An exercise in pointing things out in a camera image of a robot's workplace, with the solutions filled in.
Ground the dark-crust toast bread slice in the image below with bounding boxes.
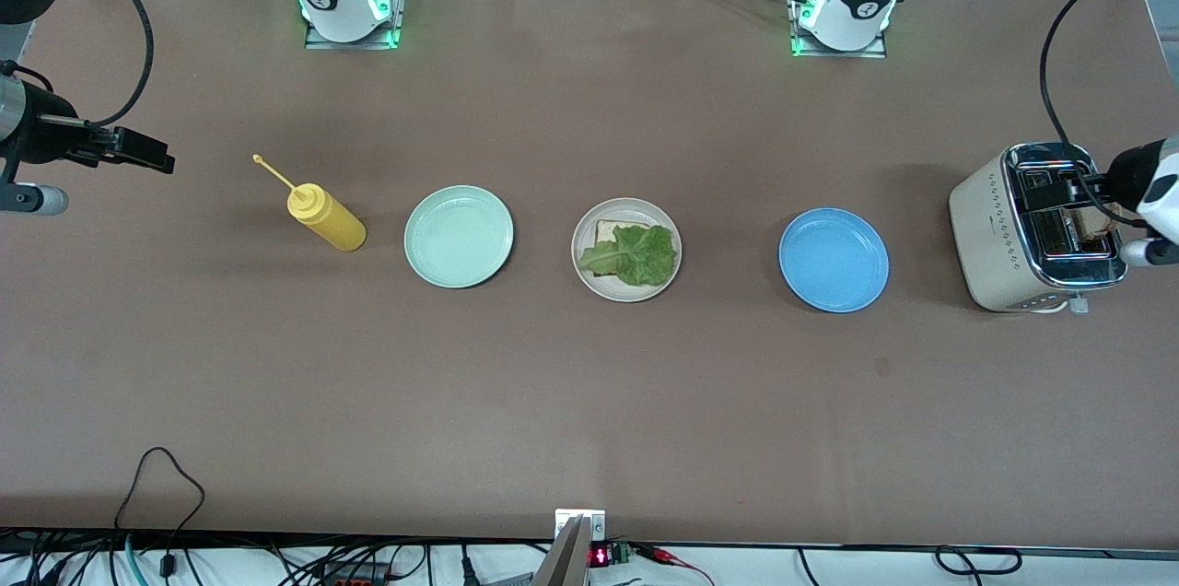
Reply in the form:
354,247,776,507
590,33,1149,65
1068,206,1121,245

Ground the yellow mustard squeeze bottle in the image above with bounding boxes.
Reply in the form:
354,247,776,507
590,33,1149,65
251,154,368,252

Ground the green lettuce leaf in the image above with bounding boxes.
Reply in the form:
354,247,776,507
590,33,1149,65
578,225,680,287

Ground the pale-crust toast bread slice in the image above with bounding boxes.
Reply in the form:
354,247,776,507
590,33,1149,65
594,219,648,277

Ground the blue plate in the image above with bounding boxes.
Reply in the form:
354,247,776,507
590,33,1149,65
778,207,891,314

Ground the mint green plate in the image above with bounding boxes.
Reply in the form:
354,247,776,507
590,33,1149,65
404,185,515,289

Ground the beige plate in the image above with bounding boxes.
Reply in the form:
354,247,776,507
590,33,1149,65
571,197,683,303

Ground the beige chrome toaster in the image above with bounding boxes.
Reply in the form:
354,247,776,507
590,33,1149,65
949,141,1129,316

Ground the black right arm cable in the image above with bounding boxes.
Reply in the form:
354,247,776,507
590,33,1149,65
0,0,157,127

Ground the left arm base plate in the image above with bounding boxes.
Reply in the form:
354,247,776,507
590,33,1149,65
788,0,890,60

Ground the thin black looped cable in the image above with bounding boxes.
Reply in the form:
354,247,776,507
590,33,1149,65
114,447,206,580

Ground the black coiled cable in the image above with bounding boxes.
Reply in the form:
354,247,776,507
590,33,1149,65
934,545,1024,577

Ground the teal cable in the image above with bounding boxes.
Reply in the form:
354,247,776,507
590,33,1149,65
123,533,150,586

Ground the red wire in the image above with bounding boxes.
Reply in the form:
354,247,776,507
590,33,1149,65
640,545,716,586

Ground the grey camera mount bar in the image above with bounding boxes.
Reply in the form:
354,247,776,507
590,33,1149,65
532,509,607,586

